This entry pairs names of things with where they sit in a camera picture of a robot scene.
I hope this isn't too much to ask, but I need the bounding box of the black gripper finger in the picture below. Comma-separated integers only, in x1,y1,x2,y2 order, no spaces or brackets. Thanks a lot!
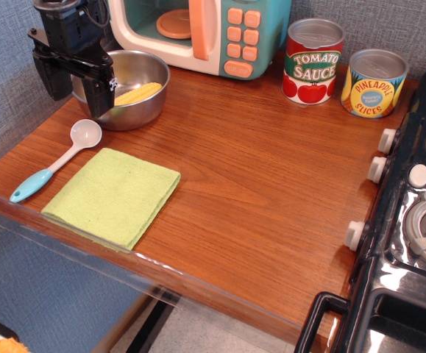
82,77,118,118
32,50,72,101

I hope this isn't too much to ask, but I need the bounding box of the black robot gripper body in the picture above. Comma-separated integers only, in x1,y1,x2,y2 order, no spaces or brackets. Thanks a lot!
28,1,114,81

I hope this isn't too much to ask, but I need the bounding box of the green cloth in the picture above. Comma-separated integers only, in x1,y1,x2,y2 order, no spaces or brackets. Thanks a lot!
42,148,181,250

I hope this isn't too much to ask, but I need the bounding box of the yellow toy corn cob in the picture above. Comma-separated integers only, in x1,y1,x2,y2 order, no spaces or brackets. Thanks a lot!
114,82,163,107

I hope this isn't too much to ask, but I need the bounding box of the stainless steel bowl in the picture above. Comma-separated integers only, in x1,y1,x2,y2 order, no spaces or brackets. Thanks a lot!
71,49,171,132

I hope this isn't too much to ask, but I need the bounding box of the orange microwave turntable plate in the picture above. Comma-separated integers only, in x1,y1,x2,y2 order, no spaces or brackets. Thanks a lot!
156,9,191,40

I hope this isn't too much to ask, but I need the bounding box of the teal toy microwave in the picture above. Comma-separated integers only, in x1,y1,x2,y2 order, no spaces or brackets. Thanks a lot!
108,1,291,80

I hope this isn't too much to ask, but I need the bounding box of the tomato sauce can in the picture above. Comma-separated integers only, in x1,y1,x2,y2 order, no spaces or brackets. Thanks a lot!
282,18,346,105

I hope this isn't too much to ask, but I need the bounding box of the pineapple slices can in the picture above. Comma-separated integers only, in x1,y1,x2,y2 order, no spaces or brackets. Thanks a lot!
341,49,409,119

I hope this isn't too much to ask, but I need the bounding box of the white stove knob middle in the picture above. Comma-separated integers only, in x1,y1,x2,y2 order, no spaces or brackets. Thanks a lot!
367,157,387,184

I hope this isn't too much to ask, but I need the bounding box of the white stove knob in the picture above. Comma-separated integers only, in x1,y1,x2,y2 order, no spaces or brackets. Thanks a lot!
378,129,397,154
344,221,365,252
367,157,387,184

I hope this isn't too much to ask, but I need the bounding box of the white stove knob front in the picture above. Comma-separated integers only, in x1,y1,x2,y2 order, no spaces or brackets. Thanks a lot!
344,221,365,252

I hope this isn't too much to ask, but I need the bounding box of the white stove knob rear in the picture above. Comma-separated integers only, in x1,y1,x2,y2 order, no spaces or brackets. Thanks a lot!
378,129,397,154

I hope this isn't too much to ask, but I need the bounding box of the white round stove button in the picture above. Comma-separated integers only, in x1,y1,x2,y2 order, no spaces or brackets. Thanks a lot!
408,164,426,188

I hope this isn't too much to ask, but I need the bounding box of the black toy stove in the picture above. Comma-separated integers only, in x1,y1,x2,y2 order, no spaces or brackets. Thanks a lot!
294,63,426,353

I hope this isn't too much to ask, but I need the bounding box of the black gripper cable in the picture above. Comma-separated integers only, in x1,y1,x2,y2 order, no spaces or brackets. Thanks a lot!
79,0,111,29

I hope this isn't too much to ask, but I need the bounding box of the white spoon with blue handle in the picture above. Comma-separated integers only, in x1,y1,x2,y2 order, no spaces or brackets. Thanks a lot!
10,119,102,203

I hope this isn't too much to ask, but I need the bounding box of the black oven door handle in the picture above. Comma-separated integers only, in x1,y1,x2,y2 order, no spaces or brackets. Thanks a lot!
294,291,350,353

